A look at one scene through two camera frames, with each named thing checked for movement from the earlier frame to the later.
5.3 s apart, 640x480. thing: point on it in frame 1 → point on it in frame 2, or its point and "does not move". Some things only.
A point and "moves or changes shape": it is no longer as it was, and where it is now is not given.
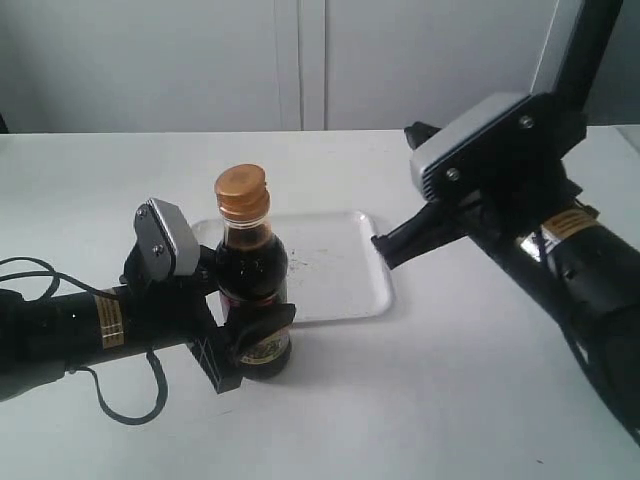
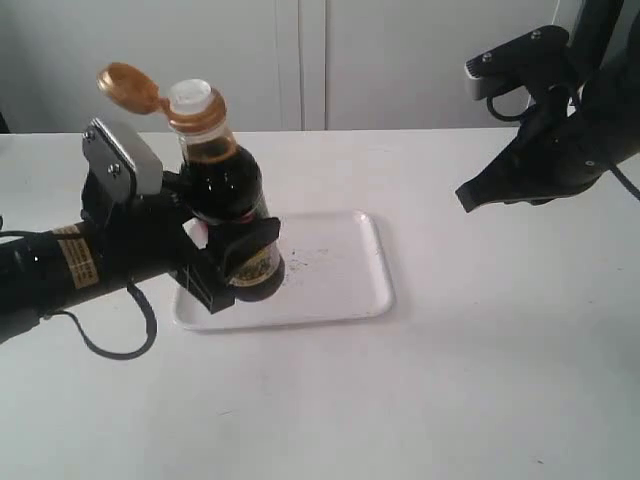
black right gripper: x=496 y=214 → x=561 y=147
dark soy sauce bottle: x=251 y=270 moves or changes shape
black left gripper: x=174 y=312 → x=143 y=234
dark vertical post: x=585 y=51 does not move
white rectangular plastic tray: x=335 y=270 does not move
